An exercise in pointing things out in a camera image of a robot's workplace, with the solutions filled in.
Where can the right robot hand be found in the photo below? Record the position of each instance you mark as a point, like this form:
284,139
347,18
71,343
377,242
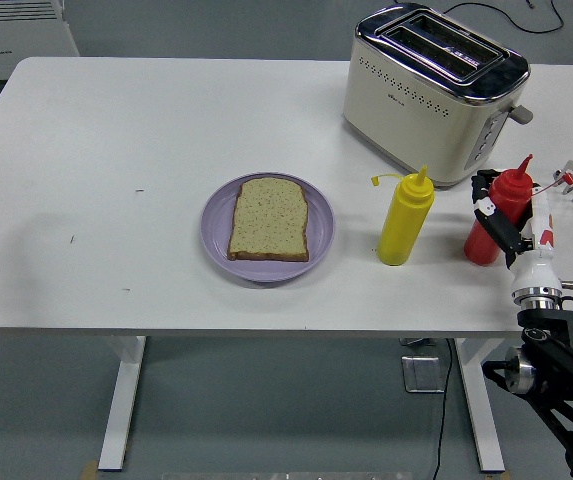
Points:
536,270

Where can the red squeeze bottle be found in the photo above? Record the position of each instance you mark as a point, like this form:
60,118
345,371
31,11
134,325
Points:
511,195

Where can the speckled bread slice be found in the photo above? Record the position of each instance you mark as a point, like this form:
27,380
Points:
268,220

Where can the small grey floor fitting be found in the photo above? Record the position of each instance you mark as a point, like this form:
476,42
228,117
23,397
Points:
416,342

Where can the yellow squeeze bottle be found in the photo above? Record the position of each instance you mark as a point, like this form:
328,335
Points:
403,225

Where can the silver floor socket plate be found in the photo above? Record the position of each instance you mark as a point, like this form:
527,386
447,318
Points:
422,374

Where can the white table leg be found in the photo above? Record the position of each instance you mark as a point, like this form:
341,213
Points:
121,400
481,415

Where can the white floor appliance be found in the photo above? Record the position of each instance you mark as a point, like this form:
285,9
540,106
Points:
16,40

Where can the cream and chrome toaster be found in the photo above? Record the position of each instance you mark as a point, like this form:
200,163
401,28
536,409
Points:
416,125

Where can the purple round plate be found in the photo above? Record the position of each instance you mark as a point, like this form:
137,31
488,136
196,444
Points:
216,235

